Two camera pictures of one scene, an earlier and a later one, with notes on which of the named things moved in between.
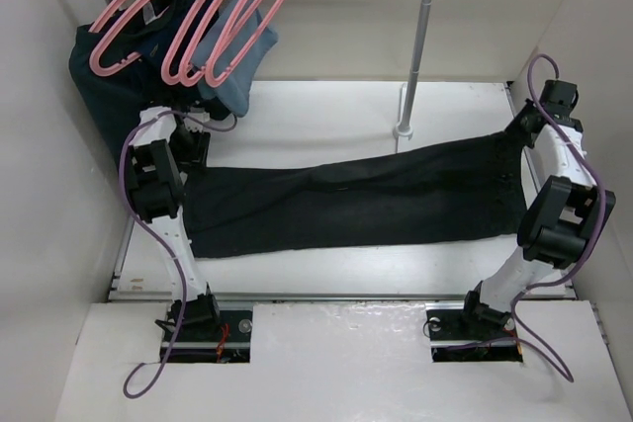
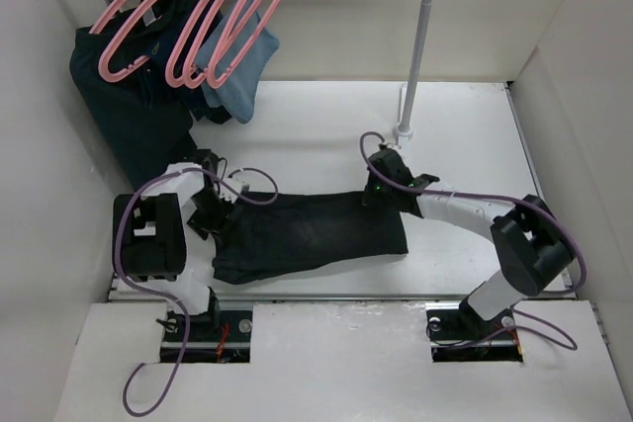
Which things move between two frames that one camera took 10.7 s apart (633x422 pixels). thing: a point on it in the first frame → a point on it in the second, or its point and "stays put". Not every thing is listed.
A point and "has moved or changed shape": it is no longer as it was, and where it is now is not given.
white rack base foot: [396, 131] stays put
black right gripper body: [518, 124] → [376, 194]
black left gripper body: [187, 146] → [212, 211]
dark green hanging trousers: [120, 97] stays put
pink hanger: [107, 70] → [103, 70]
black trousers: [471, 187] has moved or changed shape
